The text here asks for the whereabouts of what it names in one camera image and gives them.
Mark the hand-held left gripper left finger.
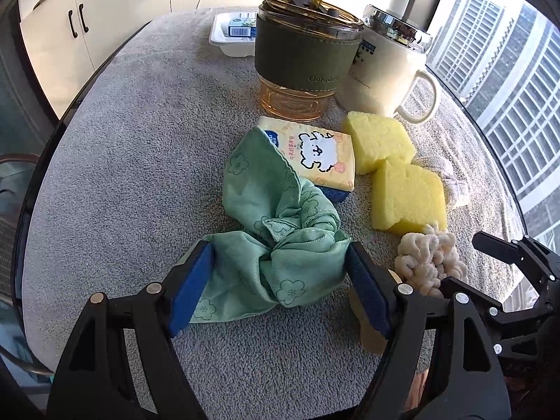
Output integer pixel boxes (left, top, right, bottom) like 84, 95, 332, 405
46, 240, 215, 420

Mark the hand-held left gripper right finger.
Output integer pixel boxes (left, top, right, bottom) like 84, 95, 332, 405
345, 240, 508, 420

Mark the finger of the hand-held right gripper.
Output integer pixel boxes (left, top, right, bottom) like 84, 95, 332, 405
472, 231, 560, 285
440, 276, 543, 359

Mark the cream chenille cloth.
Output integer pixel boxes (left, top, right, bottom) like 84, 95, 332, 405
394, 224, 469, 298

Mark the green floral cloth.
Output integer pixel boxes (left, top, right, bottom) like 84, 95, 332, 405
188, 127, 353, 324

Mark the white knitted cloth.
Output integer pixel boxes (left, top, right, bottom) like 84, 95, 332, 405
442, 170, 471, 208
413, 155, 456, 180

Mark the yellow sponge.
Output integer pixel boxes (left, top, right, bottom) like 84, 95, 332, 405
341, 111, 417, 176
371, 160, 448, 235

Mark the yellow tissue pack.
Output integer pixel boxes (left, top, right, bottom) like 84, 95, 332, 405
256, 116, 356, 193

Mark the white ribbed tray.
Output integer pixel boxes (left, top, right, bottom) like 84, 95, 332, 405
209, 11, 259, 57

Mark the tan flat piece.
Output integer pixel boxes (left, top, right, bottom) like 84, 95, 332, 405
350, 269, 401, 355

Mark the dark brown clothing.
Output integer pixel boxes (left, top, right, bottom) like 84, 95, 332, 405
503, 350, 560, 420

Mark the blue sponge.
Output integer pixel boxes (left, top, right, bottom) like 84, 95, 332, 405
313, 184, 354, 204

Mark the grey fleece blanket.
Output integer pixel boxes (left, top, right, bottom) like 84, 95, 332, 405
22, 6, 526, 420

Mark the high-rise building outside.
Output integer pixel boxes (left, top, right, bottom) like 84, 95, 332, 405
429, 0, 560, 246

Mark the white mug with lid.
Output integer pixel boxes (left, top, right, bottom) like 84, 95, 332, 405
337, 4, 439, 123

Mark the glass tumbler with green sleeve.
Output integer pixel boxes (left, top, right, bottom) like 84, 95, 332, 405
255, 0, 365, 122

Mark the small blue white pack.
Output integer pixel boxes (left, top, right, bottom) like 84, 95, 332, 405
225, 13, 258, 38

